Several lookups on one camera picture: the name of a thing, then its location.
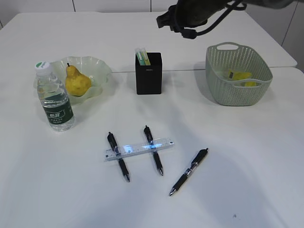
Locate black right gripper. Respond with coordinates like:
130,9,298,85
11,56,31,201
156,5,179,32

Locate yellow utility knife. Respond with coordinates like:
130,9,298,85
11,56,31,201
140,48,151,66

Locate teal utility knife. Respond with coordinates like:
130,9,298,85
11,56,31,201
135,48,145,66

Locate yellow waste paper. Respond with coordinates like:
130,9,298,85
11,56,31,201
223,69,261,87

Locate yellow pear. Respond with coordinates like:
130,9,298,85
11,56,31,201
65,63,92,96

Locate black pen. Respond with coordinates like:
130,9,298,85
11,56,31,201
143,126,163,176
169,148,209,197
107,132,130,182

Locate clear plastic ruler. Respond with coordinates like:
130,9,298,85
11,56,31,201
102,138,175,162

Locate clear water bottle green label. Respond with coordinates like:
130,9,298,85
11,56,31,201
35,61,75,132

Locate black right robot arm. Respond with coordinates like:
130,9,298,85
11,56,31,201
156,0,293,39

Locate black square pen holder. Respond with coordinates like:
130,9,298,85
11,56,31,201
135,52,162,95

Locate green plastic woven basket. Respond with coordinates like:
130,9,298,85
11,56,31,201
206,42,273,106

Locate green wavy glass plate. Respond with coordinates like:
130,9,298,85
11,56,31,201
49,56,111,105

